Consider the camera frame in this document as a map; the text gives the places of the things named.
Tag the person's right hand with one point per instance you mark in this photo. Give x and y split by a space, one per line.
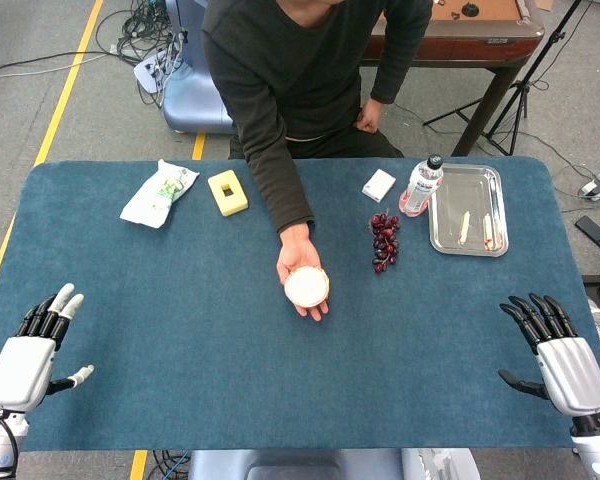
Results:
295 250

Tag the person's left hand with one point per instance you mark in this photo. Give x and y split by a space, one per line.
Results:
369 119

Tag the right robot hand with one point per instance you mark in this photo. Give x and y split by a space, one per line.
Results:
572 372

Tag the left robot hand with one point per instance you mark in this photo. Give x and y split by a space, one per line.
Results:
22 367

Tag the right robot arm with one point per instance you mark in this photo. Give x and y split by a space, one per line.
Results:
597 447

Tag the person's left forearm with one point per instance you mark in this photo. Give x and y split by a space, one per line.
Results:
395 75

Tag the person's right forearm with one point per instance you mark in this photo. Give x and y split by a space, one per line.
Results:
280 185

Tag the person's torso black sweater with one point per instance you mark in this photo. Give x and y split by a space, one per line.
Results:
305 65

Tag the small white box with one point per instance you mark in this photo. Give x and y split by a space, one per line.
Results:
378 186

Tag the yellow sponge block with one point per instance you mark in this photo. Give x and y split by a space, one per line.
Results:
237 197

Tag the clear pink drink bottle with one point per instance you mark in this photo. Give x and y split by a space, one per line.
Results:
422 185

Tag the red grape bunch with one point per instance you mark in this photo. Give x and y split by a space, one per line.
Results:
385 240

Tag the brown wooden table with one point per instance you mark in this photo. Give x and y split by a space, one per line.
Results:
460 47

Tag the metal tray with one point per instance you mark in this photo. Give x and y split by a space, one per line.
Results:
462 192

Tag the blue table cloth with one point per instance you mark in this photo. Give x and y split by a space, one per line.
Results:
205 350

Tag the black smartphone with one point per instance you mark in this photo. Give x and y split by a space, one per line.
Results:
594 231

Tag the cream stick in wrapper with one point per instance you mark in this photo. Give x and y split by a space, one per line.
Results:
464 227
489 230

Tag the white green snack bag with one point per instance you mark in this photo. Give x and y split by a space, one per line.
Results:
160 195

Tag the black tripod stand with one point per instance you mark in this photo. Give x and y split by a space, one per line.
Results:
517 95

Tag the robot torso base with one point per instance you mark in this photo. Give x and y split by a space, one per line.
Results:
290 465

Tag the white power strip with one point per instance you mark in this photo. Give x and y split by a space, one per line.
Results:
147 70

